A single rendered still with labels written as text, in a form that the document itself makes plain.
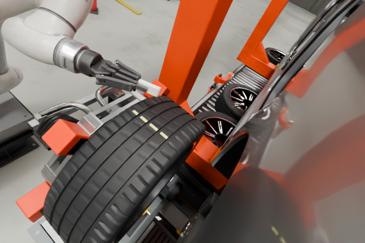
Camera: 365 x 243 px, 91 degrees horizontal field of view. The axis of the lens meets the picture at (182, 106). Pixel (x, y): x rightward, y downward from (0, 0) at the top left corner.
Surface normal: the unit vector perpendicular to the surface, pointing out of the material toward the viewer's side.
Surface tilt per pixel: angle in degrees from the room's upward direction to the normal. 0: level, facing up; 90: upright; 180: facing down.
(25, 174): 0
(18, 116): 2
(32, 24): 28
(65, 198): 55
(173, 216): 0
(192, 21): 90
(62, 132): 35
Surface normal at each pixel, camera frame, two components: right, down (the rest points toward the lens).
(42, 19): 0.25, -0.20
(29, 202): 0.30, -0.66
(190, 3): -0.57, 0.45
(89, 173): -0.11, -0.24
